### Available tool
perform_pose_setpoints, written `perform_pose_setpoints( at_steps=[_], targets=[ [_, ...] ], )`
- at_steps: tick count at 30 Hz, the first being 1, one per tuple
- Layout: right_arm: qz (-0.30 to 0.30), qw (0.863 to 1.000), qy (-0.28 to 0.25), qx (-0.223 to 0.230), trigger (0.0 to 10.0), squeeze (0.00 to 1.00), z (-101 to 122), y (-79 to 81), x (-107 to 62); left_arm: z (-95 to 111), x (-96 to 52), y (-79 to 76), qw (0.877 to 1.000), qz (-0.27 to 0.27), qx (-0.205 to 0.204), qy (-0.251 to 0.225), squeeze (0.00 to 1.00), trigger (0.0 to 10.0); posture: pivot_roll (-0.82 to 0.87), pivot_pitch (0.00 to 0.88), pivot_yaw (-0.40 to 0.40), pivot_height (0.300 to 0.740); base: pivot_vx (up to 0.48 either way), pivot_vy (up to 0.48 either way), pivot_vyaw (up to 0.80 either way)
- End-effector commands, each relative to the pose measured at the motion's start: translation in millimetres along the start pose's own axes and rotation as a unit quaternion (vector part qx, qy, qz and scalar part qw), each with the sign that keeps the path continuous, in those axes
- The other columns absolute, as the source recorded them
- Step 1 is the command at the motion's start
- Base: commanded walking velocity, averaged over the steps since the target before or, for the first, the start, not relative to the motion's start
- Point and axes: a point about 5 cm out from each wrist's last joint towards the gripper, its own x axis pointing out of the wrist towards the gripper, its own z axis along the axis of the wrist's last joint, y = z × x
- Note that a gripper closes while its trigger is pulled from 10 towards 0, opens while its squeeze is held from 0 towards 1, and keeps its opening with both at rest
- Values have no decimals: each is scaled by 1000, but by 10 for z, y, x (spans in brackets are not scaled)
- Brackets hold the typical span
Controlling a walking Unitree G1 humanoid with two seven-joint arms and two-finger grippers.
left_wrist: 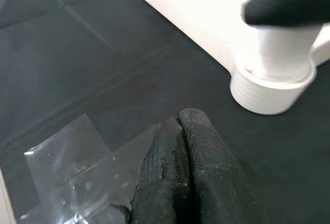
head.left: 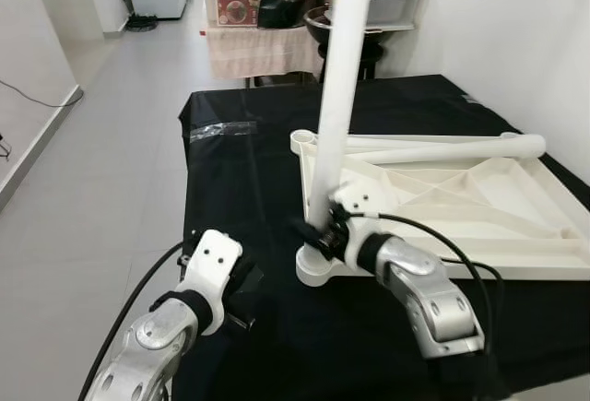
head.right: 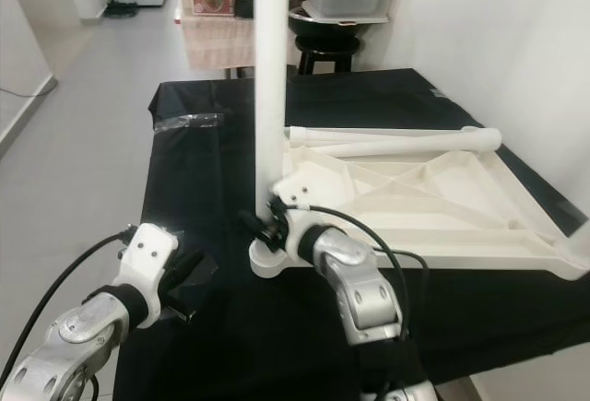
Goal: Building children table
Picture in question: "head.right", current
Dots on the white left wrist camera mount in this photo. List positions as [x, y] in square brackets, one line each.
[152, 258]

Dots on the small grey tape patch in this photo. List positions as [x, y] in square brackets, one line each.
[441, 93]

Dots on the white plastic table top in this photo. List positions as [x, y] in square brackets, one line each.
[452, 198]

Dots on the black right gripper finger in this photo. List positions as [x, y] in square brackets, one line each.
[252, 225]

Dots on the clear tape strip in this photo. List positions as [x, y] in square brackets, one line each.
[187, 122]

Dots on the black tablecloth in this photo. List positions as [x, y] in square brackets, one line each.
[240, 346]

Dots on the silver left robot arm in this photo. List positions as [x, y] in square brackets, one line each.
[83, 346]

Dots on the small black floor object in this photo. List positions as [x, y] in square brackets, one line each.
[120, 9]

